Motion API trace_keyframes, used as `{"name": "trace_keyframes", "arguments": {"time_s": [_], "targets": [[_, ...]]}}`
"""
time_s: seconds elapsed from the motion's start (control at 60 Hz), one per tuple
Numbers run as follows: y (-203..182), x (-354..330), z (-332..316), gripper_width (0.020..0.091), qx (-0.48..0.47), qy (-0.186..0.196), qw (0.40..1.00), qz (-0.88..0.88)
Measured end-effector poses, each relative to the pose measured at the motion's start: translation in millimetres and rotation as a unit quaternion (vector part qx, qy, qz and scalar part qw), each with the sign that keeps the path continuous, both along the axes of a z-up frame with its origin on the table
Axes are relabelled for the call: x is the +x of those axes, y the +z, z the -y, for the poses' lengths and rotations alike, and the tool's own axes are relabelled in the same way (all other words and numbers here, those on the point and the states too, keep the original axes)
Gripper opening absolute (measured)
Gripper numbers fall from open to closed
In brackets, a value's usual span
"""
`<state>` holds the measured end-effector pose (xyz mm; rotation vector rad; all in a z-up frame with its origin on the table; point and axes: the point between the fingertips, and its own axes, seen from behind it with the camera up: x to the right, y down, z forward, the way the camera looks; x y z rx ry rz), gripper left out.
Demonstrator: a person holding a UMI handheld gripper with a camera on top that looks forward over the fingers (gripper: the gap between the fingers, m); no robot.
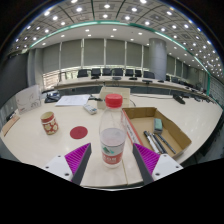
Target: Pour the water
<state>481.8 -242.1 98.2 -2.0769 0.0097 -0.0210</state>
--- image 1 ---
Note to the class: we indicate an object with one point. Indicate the red floral mug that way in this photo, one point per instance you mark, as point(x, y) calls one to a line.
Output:
point(50, 125)

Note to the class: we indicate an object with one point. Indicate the ceiling lights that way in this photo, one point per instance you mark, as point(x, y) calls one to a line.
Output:
point(106, 6)

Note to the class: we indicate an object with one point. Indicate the white paper sheets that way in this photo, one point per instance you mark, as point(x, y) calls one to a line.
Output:
point(71, 100)

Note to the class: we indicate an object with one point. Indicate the green whiteboard eraser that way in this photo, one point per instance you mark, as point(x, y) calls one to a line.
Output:
point(158, 125)

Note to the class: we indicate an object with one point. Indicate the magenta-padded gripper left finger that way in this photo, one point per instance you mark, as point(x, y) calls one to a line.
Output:
point(57, 165)

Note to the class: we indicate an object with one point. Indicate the clear red-capped water bottle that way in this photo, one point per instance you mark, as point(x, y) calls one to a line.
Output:
point(112, 140)

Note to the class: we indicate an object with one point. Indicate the open brown cardboard box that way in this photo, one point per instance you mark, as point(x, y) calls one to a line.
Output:
point(143, 121)

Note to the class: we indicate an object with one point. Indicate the flat round red coaster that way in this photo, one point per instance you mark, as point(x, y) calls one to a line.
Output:
point(78, 132)

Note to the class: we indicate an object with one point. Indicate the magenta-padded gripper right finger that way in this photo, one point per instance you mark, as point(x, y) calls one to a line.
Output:
point(165, 165)

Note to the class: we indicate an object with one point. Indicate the black marker pen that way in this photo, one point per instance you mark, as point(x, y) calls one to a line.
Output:
point(166, 144)
point(150, 141)
point(158, 144)

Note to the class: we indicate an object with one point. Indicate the row of black office chairs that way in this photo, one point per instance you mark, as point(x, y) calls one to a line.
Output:
point(106, 71)

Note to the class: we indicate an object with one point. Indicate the curved conference desk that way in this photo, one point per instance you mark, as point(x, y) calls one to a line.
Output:
point(80, 87)

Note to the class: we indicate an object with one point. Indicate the beige wooden organizer box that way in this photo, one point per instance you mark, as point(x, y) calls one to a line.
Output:
point(125, 96)

